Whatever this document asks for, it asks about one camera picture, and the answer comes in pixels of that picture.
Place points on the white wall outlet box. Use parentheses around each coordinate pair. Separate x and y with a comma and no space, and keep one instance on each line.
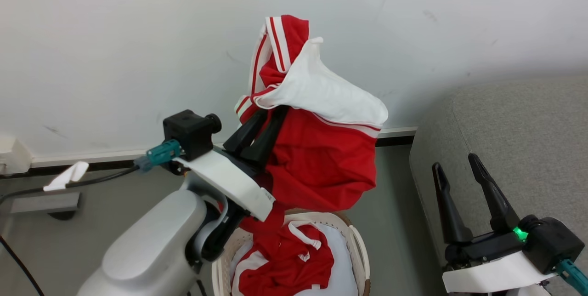
(13,156)

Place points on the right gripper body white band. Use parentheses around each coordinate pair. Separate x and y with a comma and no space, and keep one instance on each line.
(496,273)

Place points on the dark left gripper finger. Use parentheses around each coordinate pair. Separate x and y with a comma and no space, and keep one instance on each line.
(268,139)
(245,133)

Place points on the dark round floor stopper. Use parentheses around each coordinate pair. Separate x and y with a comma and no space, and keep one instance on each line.
(62,215)

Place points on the white laundry basket brown rim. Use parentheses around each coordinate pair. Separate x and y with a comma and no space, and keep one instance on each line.
(360,250)

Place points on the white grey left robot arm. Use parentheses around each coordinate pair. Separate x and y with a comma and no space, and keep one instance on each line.
(151,241)

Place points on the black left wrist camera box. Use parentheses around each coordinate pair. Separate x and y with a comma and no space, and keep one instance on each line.
(190,133)

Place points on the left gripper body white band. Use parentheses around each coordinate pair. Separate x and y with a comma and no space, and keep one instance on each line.
(229,181)

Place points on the grey fabric sofa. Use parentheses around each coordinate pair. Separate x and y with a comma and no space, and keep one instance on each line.
(514,130)

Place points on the grey metal floor bracket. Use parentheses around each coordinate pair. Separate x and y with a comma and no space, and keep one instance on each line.
(43,202)

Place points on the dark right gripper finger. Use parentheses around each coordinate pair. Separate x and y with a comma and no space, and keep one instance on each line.
(491,195)
(448,204)

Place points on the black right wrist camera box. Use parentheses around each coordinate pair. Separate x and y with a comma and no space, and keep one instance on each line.
(553,241)

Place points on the red and white garment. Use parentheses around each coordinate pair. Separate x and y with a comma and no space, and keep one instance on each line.
(321,162)

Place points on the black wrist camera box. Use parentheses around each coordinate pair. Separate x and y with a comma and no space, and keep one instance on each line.
(553,241)
(190,133)

